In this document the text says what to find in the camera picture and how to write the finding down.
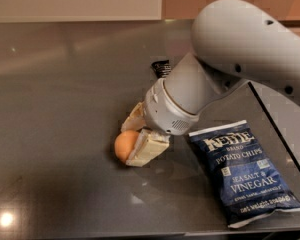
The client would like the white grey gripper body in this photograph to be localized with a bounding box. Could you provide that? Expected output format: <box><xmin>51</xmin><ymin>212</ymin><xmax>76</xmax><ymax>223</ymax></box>
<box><xmin>143</xmin><ymin>78</ymin><xmax>199</xmax><ymax>135</ymax></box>

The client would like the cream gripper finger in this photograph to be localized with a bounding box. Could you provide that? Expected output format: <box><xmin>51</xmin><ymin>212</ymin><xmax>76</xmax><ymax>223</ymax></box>
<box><xmin>121</xmin><ymin>102</ymin><xmax>146</xmax><ymax>132</ymax></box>
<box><xmin>125</xmin><ymin>129</ymin><xmax>170</xmax><ymax>167</ymax></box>

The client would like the orange fruit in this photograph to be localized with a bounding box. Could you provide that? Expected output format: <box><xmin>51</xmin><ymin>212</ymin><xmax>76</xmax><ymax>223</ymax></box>
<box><xmin>114</xmin><ymin>130</ymin><xmax>139</xmax><ymax>163</ymax></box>

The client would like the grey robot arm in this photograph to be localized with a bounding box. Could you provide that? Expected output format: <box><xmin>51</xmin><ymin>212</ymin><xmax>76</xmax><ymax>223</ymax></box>
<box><xmin>116</xmin><ymin>0</ymin><xmax>300</xmax><ymax>167</ymax></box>

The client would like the black rxbar chocolate wrapper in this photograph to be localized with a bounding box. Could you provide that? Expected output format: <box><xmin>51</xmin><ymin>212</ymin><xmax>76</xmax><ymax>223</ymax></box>
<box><xmin>151</xmin><ymin>60</ymin><xmax>172</xmax><ymax>78</ymax></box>

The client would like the blue Kettle chips bag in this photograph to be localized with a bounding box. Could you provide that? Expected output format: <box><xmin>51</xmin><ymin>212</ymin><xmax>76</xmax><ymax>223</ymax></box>
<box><xmin>189</xmin><ymin>120</ymin><xmax>300</xmax><ymax>229</ymax></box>

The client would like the grey side table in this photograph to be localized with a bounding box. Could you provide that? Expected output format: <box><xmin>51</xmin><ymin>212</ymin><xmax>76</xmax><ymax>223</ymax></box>
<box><xmin>249</xmin><ymin>82</ymin><xmax>300</xmax><ymax>172</ymax></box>

